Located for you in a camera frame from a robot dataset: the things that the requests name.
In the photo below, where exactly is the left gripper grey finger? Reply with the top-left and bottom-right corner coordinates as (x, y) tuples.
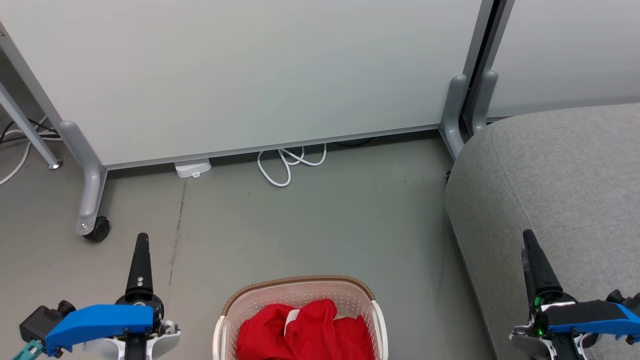
(124, 232), (155, 302)

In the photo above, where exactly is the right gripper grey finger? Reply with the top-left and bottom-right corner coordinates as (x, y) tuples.
(522, 229), (564, 303)
(520, 248), (537, 306)

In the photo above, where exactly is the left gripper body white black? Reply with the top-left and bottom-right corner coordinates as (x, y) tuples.
(82, 294), (182, 360)

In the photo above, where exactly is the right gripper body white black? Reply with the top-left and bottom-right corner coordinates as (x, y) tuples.
(510, 292), (601, 360)

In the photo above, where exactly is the grey fabric sofa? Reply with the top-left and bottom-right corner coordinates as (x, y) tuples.
(444, 102), (640, 360)

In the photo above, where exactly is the red garment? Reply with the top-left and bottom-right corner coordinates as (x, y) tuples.
(235, 298), (376, 360)

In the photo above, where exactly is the long grey partition foot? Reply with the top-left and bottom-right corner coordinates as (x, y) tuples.
(58, 120), (108, 237)

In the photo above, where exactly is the white power box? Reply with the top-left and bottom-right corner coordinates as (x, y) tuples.
(174, 158), (212, 179)

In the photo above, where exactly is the teal connector piece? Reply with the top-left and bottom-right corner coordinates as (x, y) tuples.
(11, 339), (45, 360)

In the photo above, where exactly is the beige plastic laundry basket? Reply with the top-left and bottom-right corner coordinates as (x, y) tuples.
(212, 275), (389, 360)

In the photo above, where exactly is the white slanted table leg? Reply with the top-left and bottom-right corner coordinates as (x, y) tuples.
(0, 80), (63, 171)

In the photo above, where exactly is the wide white partition panel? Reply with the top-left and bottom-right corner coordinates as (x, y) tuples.
(0, 0), (496, 171)

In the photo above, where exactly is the narrow white partition panel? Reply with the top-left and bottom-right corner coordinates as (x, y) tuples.
(487, 0), (640, 121)

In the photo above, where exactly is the blue black right camera cover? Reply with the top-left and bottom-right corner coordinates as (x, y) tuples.
(542, 299), (640, 337)

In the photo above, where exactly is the coiled white cable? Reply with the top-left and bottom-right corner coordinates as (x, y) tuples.
(257, 143), (328, 188)

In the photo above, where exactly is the white floor cable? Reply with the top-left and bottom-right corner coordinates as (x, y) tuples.
(0, 116), (63, 187)

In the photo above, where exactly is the white power strip with cables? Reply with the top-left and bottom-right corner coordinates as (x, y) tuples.
(0, 117), (60, 144)

